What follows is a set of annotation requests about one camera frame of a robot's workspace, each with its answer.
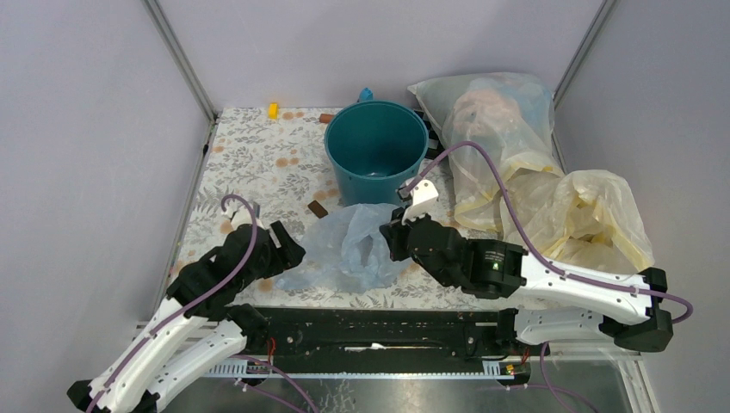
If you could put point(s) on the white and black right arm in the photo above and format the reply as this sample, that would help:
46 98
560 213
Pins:
593 304

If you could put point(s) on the small brown block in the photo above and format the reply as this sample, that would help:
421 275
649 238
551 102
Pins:
316 208

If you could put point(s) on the light blue plastic trash bag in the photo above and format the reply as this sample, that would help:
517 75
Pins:
346 252

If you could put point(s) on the black white checkered board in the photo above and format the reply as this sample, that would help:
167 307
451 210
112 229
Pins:
434 146

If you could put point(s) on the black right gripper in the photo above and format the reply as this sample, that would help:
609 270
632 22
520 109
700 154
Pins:
393 233

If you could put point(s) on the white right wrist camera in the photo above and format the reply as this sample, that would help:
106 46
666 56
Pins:
420 199

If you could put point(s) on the clear bag with stuffed items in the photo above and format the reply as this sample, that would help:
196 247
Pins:
510 115

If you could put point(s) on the yellowish crumpled plastic bag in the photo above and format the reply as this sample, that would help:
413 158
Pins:
586 218

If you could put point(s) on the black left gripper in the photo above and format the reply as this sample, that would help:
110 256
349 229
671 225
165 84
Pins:
291 254

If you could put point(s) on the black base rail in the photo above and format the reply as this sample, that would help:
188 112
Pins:
317 333

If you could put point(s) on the blue object behind bin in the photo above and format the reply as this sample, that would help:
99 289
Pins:
366 95

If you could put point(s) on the teal plastic trash bin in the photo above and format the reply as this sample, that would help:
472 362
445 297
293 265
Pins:
374 147

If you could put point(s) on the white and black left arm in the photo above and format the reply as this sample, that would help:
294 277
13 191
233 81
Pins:
196 325

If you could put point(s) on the white slotted cable duct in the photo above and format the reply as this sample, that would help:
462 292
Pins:
389 366

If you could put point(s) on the small yellow block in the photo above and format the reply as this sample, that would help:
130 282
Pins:
273 111

